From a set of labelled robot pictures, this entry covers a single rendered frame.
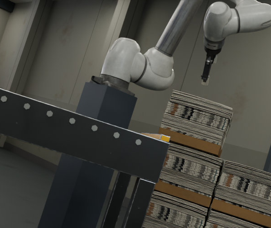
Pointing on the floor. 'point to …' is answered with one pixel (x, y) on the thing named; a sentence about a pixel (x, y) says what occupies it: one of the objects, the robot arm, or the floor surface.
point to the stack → (261, 181)
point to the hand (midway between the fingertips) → (209, 72)
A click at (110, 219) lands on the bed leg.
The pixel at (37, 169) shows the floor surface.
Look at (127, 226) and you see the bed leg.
